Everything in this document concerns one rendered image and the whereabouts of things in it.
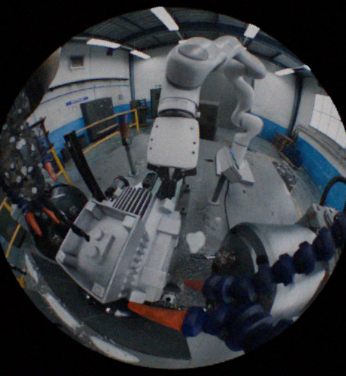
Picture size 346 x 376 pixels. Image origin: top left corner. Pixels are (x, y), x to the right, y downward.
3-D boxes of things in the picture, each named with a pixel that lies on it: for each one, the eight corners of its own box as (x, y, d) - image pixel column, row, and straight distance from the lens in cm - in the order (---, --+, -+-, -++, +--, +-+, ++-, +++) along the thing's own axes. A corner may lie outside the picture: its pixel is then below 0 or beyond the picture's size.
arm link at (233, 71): (249, 134, 87) (230, 127, 91) (254, 124, 95) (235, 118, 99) (247, 63, 60) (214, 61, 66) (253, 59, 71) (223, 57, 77)
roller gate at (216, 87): (243, 130, 775) (253, 67, 825) (245, 133, 727) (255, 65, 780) (184, 119, 757) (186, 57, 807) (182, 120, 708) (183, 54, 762)
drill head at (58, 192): (92, 283, 44) (21, 261, 29) (45, 233, 74) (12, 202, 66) (118, 222, 44) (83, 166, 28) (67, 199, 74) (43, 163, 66)
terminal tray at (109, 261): (129, 298, 21) (106, 305, 14) (82, 268, 26) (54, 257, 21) (151, 236, 21) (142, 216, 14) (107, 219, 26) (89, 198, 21)
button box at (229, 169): (232, 184, 44) (243, 177, 43) (221, 172, 40) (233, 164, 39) (225, 161, 58) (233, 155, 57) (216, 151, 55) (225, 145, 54)
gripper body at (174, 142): (200, 123, 28) (195, 168, 27) (159, 120, 30) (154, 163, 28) (203, 110, 21) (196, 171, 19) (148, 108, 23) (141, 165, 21)
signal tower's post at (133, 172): (136, 177, 77) (123, 114, 62) (127, 176, 81) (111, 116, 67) (141, 171, 82) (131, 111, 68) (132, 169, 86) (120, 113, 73)
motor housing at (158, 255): (162, 293, 35) (150, 314, 17) (104, 268, 40) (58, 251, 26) (180, 233, 37) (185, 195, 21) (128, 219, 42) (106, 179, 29)
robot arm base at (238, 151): (221, 155, 104) (226, 136, 97) (241, 159, 110) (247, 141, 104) (226, 168, 88) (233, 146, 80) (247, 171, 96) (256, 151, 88)
